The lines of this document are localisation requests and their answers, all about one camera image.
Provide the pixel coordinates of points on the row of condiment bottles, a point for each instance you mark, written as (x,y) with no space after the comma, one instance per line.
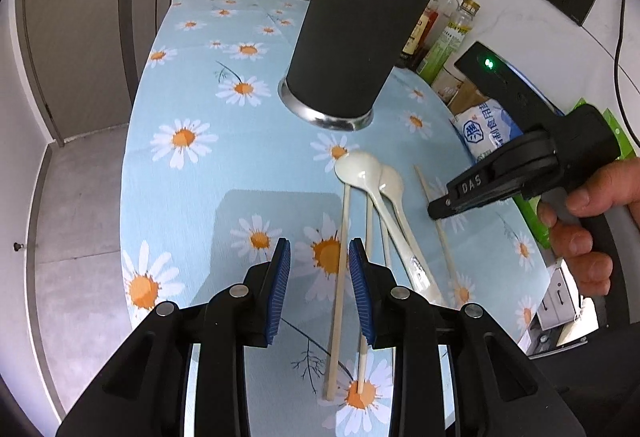
(445,32)

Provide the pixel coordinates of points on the wooden chopstick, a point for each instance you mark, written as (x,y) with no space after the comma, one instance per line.
(447,257)

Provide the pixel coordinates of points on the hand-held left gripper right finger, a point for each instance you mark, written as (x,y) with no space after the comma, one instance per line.
(361,292)

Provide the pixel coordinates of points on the person's right hand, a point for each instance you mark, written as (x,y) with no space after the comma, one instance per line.
(585,257)

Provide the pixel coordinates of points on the green sugar bag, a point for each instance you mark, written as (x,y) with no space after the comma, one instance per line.
(616,132)

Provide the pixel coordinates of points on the clear spice jar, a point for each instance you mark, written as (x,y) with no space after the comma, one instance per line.
(467,97)

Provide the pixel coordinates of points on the grey door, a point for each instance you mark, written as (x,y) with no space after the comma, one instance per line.
(85,42)

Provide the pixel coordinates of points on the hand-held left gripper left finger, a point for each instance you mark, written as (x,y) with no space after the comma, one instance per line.
(280,287)

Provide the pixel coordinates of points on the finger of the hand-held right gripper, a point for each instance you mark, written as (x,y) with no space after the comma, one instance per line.
(439,208)

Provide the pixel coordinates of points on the white lidded spice jar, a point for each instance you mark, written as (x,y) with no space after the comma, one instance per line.
(450,84)

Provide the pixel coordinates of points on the white and blue salt bag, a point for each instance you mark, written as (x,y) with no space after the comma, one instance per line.
(480,132)

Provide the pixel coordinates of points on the black utensil holder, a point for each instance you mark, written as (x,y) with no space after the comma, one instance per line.
(350,42)

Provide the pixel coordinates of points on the blue daisy-print tablecloth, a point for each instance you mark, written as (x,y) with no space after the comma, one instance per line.
(200,197)

